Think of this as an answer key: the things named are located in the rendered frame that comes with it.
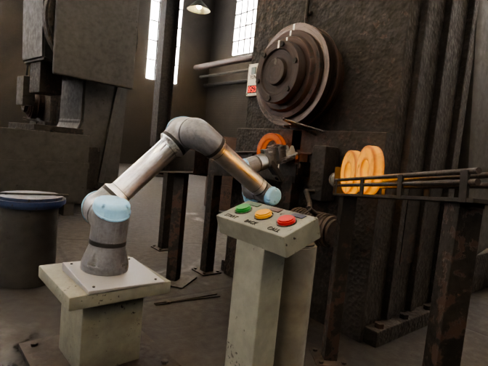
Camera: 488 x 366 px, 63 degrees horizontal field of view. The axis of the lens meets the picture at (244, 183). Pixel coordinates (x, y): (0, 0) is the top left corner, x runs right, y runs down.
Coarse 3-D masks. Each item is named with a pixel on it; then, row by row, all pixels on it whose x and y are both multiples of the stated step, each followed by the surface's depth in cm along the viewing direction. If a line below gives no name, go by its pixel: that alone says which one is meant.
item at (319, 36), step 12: (300, 24) 180; (276, 36) 192; (324, 36) 174; (324, 48) 169; (324, 60) 169; (324, 72) 169; (324, 84) 169; (324, 96) 172; (264, 108) 197; (312, 108) 173; (276, 120) 191; (300, 120) 179
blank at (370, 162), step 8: (360, 152) 130; (368, 152) 124; (376, 152) 120; (360, 160) 130; (368, 160) 123; (376, 160) 119; (360, 168) 129; (368, 168) 129; (376, 168) 118; (368, 192) 123
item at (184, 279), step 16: (176, 160) 224; (192, 160) 221; (208, 160) 218; (176, 176) 210; (176, 192) 210; (176, 208) 211; (176, 224) 211; (176, 240) 212; (176, 256) 212; (176, 272) 214
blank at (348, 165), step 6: (354, 150) 140; (348, 156) 142; (354, 156) 136; (348, 162) 142; (354, 162) 135; (342, 168) 147; (348, 168) 145; (354, 168) 134; (342, 174) 147; (348, 174) 145; (354, 174) 134; (348, 192) 139; (354, 192) 139
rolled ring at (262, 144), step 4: (264, 136) 199; (268, 136) 197; (272, 136) 195; (276, 136) 193; (280, 136) 194; (260, 140) 201; (264, 140) 199; (268, 140) 198; (276, 140) 193; (280, 140) 191; (284, 140) 192; (260, 144) 201; (264, 144) 200; (280, 144) 190; (284, 144) 191; (260, 148) 201; (264, 148) 202; (256, 152) 203; (260, 152) 201
